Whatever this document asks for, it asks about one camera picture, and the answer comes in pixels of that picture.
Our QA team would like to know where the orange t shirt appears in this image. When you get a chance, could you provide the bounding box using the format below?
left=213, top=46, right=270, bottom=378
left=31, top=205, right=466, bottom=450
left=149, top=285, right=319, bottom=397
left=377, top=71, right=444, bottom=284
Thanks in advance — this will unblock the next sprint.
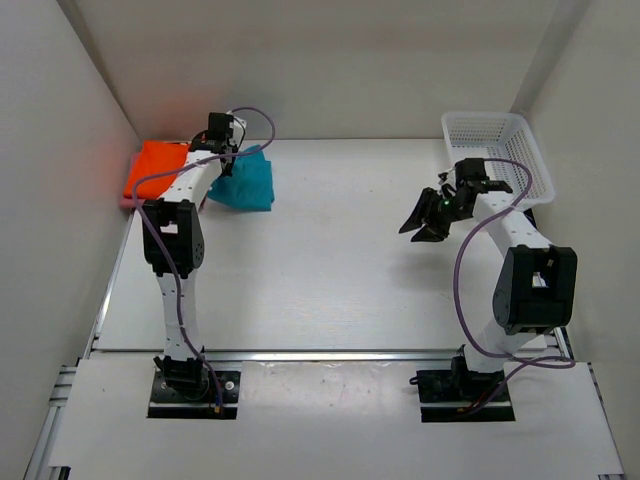
left=137, top=140, right=188, bottom=200

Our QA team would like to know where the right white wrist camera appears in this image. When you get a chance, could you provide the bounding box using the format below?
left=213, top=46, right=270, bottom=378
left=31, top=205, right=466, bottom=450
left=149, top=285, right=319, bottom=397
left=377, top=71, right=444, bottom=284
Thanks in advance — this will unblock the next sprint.
left=438, top=169, right=456, bottom=197

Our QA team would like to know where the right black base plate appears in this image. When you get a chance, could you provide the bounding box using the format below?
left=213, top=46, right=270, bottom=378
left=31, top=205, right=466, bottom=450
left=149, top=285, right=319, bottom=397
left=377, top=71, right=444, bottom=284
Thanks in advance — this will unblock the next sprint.
left=409, top=370, right=516, bottom=423

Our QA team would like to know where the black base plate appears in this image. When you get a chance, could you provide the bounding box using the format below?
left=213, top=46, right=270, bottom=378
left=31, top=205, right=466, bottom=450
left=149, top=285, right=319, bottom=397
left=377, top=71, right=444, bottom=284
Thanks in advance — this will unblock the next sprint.
left=147, top=357, right=241, bottom=420
left=409, top=370, right=516, bottom=423

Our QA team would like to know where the teal t shirt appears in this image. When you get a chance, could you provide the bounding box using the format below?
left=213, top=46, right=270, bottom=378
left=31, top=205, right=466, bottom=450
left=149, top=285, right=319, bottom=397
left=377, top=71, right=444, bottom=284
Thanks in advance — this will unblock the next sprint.
left=207, top=145, right=275, bottom=212

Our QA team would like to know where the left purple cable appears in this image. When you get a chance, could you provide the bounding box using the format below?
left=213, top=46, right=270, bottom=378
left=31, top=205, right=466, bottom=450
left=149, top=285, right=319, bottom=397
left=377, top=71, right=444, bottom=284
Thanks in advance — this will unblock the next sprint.
left=134, top=106, right=277, bottom=409

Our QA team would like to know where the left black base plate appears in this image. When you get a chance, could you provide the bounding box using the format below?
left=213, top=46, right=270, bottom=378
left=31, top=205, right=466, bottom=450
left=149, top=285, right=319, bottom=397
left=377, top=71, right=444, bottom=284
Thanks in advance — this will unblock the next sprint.
left=147, top=357, right=241, bottom=420

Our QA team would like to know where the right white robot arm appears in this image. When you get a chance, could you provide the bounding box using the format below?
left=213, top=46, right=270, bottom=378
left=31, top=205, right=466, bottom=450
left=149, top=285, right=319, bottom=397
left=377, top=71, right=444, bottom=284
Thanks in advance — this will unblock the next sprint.
left=399, top=158, right=578, bottom=400

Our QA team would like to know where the pink t shirt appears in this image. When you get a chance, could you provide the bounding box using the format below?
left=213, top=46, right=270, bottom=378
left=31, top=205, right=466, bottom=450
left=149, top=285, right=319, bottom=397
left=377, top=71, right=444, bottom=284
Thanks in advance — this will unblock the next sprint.
left=120, top=152, right=145, bottom=209

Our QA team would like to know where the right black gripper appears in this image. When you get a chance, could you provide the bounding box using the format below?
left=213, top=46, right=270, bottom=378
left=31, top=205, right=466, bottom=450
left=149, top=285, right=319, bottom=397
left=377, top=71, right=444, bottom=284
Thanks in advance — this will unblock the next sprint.
left=399, top=187, right=470, bottom=243

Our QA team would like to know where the white plastic basket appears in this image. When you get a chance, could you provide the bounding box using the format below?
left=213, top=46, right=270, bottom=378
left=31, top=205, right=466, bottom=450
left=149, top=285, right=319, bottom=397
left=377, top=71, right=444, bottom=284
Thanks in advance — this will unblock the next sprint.
left=441, top=111, right=556, bottom=210

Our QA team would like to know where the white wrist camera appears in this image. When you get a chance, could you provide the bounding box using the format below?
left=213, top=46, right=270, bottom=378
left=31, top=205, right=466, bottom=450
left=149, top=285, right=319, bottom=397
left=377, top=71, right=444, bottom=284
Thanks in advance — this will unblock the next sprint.
left=228, top=111, right=247, bottom=148
left=438, top=169, right=456, bottom=197

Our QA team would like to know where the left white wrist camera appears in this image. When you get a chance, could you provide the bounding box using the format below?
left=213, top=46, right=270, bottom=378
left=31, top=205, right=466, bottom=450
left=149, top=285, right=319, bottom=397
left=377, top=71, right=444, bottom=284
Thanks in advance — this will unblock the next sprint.
left=228, top=111, right=247, bottom=148

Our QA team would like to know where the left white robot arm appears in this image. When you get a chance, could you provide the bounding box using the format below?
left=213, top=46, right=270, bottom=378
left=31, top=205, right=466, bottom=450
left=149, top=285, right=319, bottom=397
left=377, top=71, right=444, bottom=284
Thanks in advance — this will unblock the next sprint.
left=141, top=112, right=246, bottom=402

